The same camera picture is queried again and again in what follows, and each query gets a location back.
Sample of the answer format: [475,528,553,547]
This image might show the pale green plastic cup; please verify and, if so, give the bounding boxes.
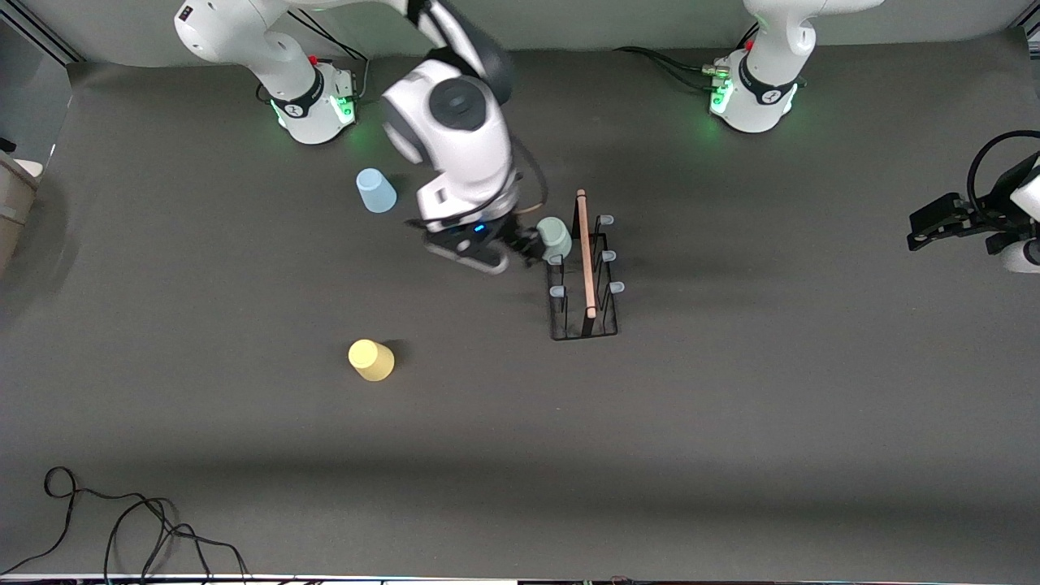
[536,217,573,261]

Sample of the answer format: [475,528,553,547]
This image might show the black wire cup holder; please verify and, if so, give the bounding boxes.
[543,189,626,341]

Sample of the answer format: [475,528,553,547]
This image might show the yellow plastic cup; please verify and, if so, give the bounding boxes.
[348,340,396,382]

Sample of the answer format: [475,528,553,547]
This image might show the pale blue plastic cup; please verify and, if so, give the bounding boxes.
[356,168,398,214]

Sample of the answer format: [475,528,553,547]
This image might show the dark grey table mat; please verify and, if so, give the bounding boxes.
[0,28,1040,579]

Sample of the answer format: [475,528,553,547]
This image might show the beige box with white lid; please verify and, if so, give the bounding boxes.
[0,150,40,273]

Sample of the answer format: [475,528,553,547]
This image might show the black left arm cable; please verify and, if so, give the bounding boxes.
[967,130,1040,220]

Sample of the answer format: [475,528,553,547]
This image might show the black left arm base cables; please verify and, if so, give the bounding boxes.
[613,46,732,90]

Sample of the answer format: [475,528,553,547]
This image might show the black arm base cables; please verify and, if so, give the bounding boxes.
[613,46,732,90]
[256,8,371,102]

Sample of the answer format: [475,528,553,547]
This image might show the black right arm base cables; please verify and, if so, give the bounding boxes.
[256,8,371,102]

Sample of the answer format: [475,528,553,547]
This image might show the thin black loose cable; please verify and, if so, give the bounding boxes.
[0,466,253,582]

